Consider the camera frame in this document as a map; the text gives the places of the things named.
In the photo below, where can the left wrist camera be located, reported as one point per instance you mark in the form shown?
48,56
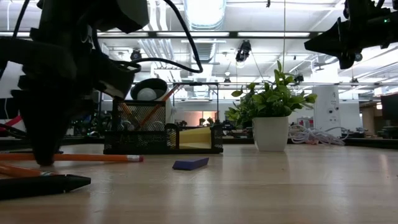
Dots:
118,77

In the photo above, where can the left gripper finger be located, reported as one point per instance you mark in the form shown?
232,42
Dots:
70,115
42,130

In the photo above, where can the black distant rig frame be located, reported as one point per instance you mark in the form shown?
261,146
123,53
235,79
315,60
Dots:
217,102

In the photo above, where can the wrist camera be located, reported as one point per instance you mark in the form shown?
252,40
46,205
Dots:
357,9
118,77

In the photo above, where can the black mesh desk organizer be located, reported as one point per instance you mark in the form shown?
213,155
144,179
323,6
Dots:
140,140

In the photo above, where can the black aluminium table frame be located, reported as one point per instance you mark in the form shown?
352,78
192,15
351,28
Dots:
373,143

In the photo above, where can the black ceiling spotlight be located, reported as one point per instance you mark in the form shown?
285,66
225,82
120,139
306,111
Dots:
136,55
244,49
299,77
358,57

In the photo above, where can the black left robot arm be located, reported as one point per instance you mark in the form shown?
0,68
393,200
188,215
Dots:
77,15

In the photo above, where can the green plant in white pot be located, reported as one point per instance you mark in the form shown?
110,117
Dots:
270,133

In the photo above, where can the black monitor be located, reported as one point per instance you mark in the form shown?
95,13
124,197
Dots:
390,107

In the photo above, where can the orange pencil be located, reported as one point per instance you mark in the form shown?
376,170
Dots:
93,157
168,96
18,170

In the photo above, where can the black overhead rig beam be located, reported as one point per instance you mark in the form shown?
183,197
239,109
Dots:
233,34

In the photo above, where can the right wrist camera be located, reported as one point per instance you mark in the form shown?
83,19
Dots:
357,9

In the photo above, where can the white pillar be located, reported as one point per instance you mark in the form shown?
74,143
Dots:
326,109

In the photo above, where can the black pen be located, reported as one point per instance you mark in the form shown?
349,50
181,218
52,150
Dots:
37,186
59,152

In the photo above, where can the yellow sticky note pad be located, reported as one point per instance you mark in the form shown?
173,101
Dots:
196,137

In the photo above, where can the purple eraser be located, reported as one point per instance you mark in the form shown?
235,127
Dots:
190,163

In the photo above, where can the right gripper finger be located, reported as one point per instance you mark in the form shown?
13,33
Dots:
332,49
329,37

